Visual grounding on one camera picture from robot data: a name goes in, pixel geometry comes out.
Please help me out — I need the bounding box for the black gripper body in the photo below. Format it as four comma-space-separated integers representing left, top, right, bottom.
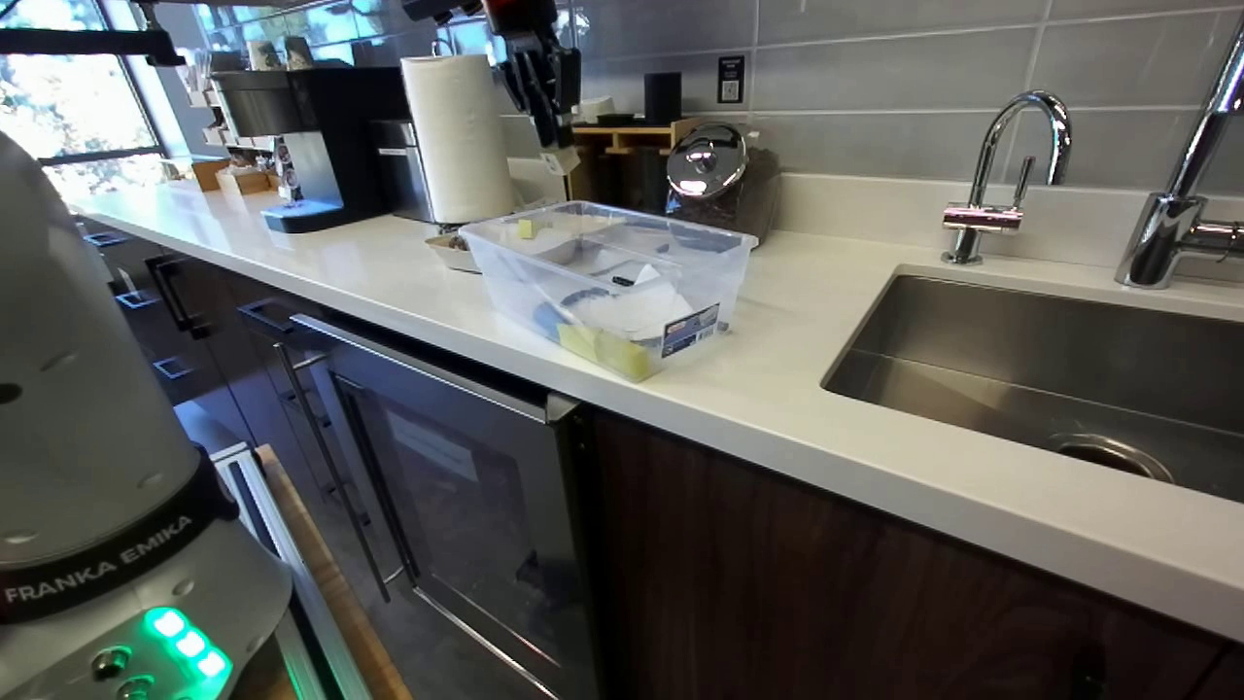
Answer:
481, 0, 565, 67

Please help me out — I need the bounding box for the wooden rack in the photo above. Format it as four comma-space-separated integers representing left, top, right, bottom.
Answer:
566, 116, 696, 212

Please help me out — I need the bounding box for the white paper towel roll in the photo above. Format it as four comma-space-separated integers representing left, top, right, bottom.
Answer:
398, 50, 520, 226

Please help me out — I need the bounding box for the small black appliance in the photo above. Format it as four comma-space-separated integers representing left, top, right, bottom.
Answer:
640, 71, 687, 128

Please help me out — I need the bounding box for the stainless steel kettle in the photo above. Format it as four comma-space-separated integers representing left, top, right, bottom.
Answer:
661, 116, 780, 246

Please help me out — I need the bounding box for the black steel coffee machine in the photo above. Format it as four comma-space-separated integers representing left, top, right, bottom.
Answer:
210, 63, 413, 239

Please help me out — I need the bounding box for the clear plastic container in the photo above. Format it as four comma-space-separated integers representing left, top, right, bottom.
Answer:
459, 195, 762, 386

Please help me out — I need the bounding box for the white paper sheet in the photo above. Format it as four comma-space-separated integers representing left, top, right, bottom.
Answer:
566, 271, 698, 352

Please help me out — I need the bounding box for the small wooden box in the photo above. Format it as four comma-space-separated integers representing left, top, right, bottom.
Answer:
192, 152, 285, 201

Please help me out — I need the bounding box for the black undercounter appliance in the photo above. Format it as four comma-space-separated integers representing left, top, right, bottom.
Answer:
285, 308, 587, 700

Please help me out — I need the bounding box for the small chrome faucet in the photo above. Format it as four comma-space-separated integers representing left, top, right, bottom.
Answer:
939, 86, 1077, 268

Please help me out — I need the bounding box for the window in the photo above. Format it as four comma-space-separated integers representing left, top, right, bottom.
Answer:
0, 0, 176, 212

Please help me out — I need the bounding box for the wooden pole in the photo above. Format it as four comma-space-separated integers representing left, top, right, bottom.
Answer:
249, 444, 420, 700

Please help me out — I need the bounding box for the stainless steel sink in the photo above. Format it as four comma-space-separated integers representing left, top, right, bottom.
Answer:
815, 264, 1244, 507

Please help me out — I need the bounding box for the dark wood cabinet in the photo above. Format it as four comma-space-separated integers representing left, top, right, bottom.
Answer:
578, 408, 1244, 700

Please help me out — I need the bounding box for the large chrome faucet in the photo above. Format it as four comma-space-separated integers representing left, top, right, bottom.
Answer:
1116, 25, 1244, 292

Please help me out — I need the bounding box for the black wall outlet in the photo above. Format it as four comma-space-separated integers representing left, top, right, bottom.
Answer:
714, 50, 752, 109

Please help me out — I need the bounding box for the black drawer handle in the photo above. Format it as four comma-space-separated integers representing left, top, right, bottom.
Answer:
144, 255, 219, 347

